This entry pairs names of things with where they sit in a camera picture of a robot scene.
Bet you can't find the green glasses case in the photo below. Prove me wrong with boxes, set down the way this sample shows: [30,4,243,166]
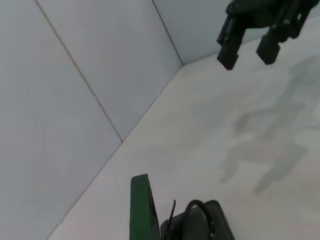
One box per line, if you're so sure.
[129,173,236,240]

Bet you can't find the black round glasses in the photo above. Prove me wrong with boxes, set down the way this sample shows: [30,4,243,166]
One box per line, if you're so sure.
[159,198,217,240]

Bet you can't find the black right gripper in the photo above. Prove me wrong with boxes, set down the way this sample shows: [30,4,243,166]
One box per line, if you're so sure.
[215,0,314,71]

